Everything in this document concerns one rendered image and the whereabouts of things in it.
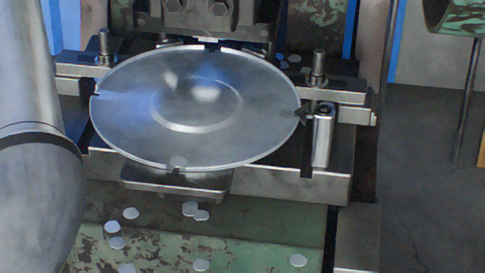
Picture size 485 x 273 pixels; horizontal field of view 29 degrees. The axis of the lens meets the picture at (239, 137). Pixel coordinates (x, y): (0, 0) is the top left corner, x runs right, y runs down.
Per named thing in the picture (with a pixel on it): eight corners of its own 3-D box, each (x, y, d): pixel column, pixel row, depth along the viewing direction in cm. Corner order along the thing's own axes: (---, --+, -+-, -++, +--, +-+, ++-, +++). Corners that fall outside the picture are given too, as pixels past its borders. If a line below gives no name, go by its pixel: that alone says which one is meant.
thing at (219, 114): (64, 158, 121) (63, 154, 120) (118, 40, 144) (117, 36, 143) (289, 183, 118) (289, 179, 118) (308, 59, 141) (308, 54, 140)
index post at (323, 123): (329, 168, 133) (335, 113, 127) (307, 166, 133) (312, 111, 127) (330, 156, 135) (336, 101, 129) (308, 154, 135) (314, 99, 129)
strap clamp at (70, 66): (151, 103, 144) (149, 45, 138) (43, 92, 145) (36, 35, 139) (159, 81, 149) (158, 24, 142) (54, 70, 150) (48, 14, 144)
